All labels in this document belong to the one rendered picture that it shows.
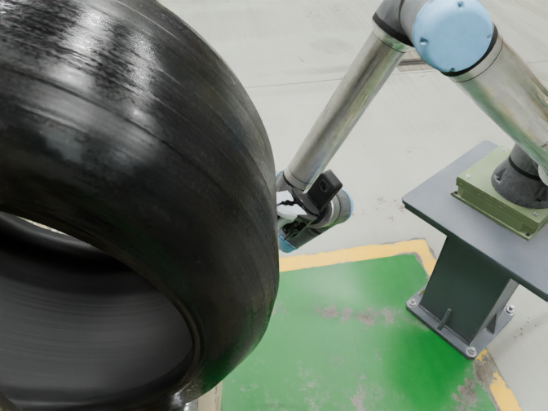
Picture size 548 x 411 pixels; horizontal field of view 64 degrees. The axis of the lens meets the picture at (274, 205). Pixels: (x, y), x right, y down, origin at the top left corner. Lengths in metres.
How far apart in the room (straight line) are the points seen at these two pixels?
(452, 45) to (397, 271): 1.35
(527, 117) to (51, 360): 0.95
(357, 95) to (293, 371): 1.07
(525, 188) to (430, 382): 0.78
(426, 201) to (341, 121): 0.53
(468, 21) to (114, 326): 0.76
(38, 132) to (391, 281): 1.78
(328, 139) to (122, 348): 0.64
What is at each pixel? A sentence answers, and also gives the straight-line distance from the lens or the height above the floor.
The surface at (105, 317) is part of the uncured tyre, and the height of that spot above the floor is 0.91.
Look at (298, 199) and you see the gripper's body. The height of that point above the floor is 0.96.
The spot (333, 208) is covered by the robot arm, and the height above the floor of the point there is 0.88.
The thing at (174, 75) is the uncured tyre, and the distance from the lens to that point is 0.40.
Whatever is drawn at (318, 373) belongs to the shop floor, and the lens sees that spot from 1.72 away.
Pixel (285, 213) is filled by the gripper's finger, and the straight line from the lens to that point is 0.79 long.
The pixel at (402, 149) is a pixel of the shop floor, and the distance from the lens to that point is 2.70.
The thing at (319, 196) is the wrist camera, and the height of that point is 0.95.
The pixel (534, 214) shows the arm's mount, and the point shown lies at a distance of 1.43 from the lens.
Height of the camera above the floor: 1.55
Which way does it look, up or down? 44 degrees down
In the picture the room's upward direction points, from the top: straight up
